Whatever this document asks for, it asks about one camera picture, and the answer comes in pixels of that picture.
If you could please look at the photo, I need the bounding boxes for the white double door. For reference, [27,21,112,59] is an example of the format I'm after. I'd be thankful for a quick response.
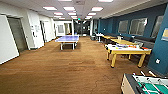
[0,14,21,66]

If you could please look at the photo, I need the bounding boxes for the yellow air hockey table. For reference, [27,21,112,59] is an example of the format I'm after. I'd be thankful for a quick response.
[105,42,153,69]

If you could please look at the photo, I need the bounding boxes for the foosball table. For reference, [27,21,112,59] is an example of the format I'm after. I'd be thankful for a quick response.
[120,71,168,94]

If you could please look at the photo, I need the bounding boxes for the grey elevator door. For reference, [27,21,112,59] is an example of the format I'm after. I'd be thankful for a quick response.
[7,16,30,53]

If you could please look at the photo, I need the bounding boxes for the dark grey sofa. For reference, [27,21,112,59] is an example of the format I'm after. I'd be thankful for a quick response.
[132,36,156,50]

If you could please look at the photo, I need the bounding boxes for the white wall sign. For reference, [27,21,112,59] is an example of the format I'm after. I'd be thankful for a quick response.
[33,23,41,34]

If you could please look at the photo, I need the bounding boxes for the yellow wall notice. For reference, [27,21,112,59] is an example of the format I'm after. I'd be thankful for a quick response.
[161,27,168,43]

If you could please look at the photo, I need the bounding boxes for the wooden table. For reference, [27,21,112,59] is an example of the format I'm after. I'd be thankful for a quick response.
[109,37,140,48]
[101,34,118,42]

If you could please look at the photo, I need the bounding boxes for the white wall outlet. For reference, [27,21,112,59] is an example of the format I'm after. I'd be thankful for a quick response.
[155,58,161,65]

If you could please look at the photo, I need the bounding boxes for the small white table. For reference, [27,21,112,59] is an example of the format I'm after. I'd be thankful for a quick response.
[95,32,105,43]

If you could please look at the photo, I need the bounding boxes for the interior window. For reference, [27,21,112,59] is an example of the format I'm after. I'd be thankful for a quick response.
[128,17,149,37]
[117,19,130,35]
[151,14,165,38]

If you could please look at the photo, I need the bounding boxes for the dark glass entrance doors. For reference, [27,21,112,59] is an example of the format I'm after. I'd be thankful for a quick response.
[73,20,91,36]

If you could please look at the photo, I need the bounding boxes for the blue ping pong table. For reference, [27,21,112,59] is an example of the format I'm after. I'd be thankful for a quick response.
[54,34,81,51]

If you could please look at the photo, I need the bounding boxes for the dark open doorway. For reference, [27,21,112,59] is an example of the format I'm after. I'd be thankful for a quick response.
[39,20,50,43]

